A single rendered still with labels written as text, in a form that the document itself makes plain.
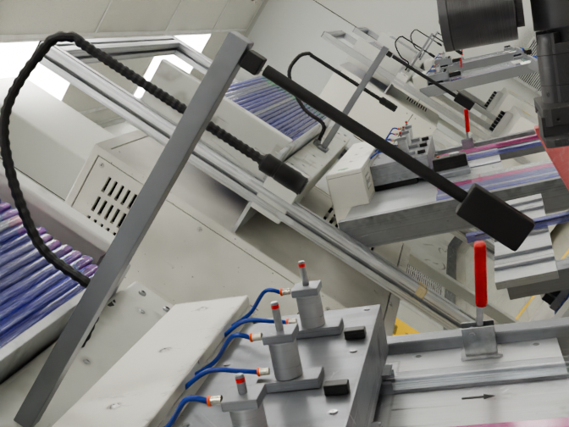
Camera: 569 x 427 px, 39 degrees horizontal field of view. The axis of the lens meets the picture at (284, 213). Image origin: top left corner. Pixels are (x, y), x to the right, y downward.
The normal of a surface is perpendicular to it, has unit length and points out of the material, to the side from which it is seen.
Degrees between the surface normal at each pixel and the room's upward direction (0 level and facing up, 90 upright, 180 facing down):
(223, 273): 90
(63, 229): 90
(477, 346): 90
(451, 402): 47
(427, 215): 90
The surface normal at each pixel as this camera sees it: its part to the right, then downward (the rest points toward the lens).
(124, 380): -0.19, -0.96
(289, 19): -0.21, 0.22
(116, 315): 0.50, -0.81
